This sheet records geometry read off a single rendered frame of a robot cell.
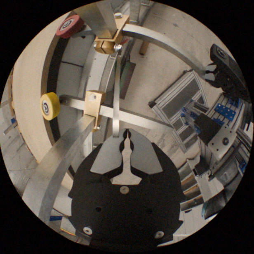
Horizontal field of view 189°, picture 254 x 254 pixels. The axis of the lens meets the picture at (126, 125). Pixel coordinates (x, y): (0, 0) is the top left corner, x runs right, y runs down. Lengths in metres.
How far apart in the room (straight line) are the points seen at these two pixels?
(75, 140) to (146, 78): 1.02
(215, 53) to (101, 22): 0.20
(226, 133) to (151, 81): 0.96
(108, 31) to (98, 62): 0.31
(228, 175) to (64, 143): 0.59
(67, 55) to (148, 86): 0.94
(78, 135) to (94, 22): 0.22
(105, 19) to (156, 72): 1.02
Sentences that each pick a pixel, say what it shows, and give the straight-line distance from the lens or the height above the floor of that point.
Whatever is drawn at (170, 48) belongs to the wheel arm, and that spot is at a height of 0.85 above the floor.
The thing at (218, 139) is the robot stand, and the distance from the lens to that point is 0.39.
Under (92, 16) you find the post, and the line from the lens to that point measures 0.16.
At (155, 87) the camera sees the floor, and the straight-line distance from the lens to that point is 1.10.
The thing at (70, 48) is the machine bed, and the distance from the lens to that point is 0.41.
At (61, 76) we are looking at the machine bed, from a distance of 0.39.
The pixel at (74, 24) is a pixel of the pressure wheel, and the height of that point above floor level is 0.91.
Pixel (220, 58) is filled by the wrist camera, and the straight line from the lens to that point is 0.21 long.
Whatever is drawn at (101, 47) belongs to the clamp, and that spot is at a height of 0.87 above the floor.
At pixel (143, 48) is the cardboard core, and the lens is 1.11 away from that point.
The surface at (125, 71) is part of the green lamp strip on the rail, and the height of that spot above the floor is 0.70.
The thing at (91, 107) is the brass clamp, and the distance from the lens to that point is 0.23.
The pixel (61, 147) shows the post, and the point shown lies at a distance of 0.15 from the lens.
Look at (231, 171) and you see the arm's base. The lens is 0.51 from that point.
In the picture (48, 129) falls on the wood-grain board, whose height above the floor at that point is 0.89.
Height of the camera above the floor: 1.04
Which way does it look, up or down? 61 degrees down
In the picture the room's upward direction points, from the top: 177 degrees counter-clockwise
